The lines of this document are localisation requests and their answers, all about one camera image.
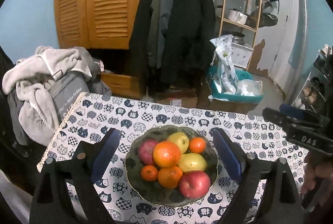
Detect green pear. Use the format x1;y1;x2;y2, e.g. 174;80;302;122
178;153;208;173

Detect small mandarin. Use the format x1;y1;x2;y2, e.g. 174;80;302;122
189;137;206;153
140;165;159;182

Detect dark red apple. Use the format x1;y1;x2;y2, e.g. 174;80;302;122
138;139;158;165

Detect yellow apple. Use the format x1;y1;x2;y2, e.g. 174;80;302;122
167;132;190;153

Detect orange front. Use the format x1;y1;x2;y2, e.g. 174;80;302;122
158;166;183;189

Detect large orange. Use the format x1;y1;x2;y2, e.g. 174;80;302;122
152;141;182;168

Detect person right hand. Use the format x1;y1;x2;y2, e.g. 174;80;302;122
301;152;332;194

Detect shoe rack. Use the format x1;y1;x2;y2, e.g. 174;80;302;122
292;44;332;114

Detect clear plastic bag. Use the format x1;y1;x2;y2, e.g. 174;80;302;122
236;79;263;97

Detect cat pattern tablecloth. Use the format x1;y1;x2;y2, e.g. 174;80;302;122
43;93;307;223

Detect teal cardboard box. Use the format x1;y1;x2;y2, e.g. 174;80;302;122
207;66;263;104

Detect white door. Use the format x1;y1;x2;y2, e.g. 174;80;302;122
255;0;292;81

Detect white patterned storage box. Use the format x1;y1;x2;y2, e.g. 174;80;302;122
231;43;253;69

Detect white rice bag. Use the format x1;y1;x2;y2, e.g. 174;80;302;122
210;34;238;94

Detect pile of grey clothes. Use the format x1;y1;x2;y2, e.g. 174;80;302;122
2;46;112;146

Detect steel pot with lid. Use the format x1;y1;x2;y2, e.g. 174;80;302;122
232;32;245;45

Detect brown cardboard box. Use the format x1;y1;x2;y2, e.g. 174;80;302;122
155;90;198;109

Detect black hanging coat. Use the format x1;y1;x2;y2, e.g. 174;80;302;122
129;0;215;95

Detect wooden louvered wardrobe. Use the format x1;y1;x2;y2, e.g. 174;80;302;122
54;0;143;99

